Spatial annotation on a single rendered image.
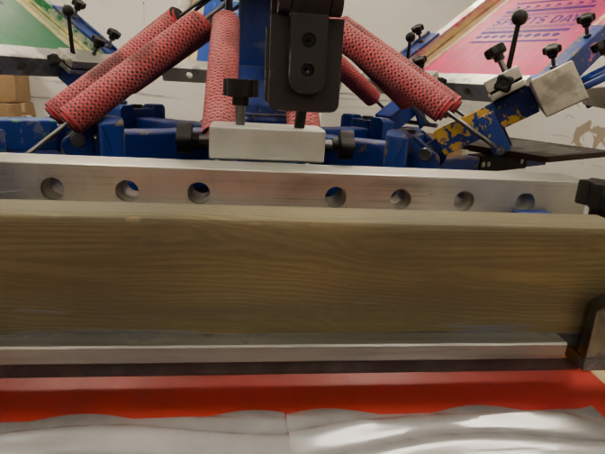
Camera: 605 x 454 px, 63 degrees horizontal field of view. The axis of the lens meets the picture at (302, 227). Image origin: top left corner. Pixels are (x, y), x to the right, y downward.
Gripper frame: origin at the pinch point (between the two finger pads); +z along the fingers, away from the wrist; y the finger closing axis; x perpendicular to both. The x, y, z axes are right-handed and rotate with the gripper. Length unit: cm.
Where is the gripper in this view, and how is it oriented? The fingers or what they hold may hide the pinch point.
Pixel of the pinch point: (299, 68)
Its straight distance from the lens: 25.9
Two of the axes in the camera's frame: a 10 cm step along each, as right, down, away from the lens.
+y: 1.1, 2.9, -9.5
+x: 9.9, 0.2, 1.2
